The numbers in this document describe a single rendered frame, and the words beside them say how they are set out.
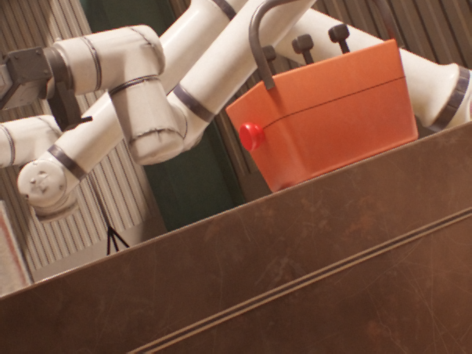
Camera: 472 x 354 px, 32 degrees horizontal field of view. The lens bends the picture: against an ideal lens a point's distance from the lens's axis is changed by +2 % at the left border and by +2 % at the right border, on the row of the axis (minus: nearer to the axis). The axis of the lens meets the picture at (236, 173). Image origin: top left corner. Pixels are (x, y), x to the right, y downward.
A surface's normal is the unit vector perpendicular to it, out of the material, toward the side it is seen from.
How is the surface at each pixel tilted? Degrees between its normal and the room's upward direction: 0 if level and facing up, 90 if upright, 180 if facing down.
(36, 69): 90
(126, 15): 90
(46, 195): 97
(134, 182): 90
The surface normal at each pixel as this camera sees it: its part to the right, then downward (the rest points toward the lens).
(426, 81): 0.12, -0.08
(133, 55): 0.45, -0.23
